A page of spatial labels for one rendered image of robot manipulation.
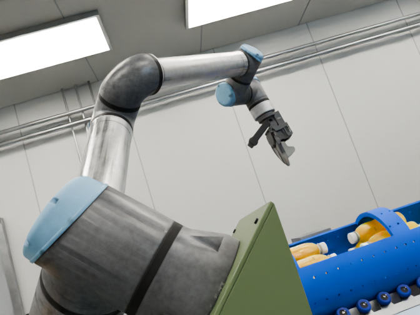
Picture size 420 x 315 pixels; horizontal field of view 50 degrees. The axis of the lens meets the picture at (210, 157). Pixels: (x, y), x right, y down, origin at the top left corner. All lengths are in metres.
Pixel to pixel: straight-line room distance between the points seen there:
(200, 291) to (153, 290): 0.06
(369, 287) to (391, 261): 0.11
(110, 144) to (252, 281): 0.62
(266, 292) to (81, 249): 0.25
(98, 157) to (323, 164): 4.19
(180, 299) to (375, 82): 5.08
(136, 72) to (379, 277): 0.98
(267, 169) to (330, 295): 3.53
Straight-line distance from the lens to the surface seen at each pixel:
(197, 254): 0.62
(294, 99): 5.21
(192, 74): 1.35
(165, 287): 0.62
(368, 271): 1.54
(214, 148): 4.93
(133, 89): 1.19
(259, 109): 1.73
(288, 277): 0.57
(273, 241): 0.57
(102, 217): 0.63
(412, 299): 1.65
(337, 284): 1.50
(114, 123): 1.17
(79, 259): 0.64
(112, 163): 1.04
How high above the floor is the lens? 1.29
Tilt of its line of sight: 11 degrees up
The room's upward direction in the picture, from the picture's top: 18 degrees counter-clockwise
